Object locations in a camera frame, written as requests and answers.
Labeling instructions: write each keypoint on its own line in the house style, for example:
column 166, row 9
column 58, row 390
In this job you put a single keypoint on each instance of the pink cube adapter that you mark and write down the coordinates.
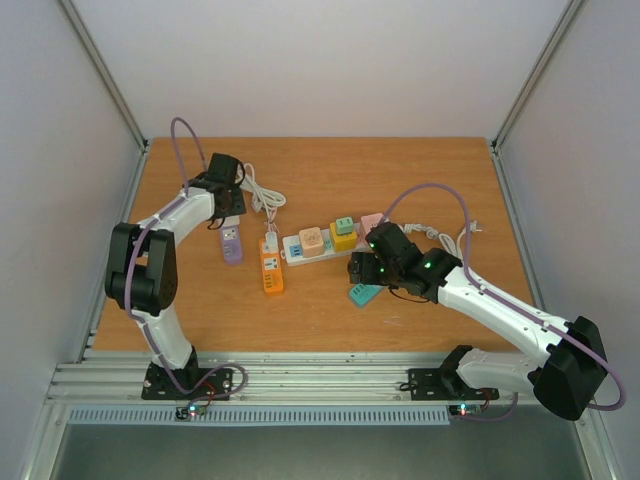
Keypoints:
column 368, row 222

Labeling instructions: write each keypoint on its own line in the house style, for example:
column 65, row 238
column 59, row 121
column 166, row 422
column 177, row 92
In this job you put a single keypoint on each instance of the yellow cube adapter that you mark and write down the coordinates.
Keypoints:
column 342, row 242

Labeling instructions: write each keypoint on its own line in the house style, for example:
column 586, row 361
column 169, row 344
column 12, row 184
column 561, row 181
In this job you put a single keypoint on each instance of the white charger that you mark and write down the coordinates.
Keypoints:
column 271, row 242

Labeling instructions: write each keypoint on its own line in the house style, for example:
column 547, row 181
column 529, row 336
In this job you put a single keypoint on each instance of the white multicolour power strip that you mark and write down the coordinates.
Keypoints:
column 292, row 251

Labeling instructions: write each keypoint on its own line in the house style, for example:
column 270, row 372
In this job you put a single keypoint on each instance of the grey slotted cable duct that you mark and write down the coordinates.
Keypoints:
column 262, row 416

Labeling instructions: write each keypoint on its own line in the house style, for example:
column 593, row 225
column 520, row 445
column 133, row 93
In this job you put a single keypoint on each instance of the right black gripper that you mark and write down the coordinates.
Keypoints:
column 356, row 268

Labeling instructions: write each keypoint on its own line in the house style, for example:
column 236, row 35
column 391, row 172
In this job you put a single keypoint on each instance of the purple power strip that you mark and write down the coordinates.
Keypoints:
column 231, row 241

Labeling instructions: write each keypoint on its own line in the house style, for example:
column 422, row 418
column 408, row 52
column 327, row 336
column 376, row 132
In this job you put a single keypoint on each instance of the peach cube adapter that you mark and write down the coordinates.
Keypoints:
column 311, row 242

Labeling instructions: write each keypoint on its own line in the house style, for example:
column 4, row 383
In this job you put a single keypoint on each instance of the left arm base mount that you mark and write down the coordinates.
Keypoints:
column 157, row 384

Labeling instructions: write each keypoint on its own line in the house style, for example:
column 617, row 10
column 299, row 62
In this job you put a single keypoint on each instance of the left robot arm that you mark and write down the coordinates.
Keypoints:
column 142, row 271

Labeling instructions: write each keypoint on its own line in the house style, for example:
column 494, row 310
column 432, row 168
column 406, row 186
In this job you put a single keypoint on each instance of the teal power strip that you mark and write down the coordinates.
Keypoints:
column 361, row 295

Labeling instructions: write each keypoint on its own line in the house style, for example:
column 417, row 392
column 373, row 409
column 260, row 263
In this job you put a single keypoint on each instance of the green plug adapter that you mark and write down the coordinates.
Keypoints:
column 344, row 226

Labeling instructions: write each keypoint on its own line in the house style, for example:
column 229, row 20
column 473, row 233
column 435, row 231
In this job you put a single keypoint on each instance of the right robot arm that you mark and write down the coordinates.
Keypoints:
column 559, row 362

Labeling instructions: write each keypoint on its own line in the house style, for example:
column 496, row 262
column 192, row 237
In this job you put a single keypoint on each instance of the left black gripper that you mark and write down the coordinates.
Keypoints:
column 241, row 208

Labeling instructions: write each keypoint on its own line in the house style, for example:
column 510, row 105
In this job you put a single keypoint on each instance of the orange power strip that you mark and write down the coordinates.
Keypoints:
column 272, row 277

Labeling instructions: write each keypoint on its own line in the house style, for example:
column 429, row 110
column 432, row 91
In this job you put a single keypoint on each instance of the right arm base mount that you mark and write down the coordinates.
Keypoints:
column 430, row 384

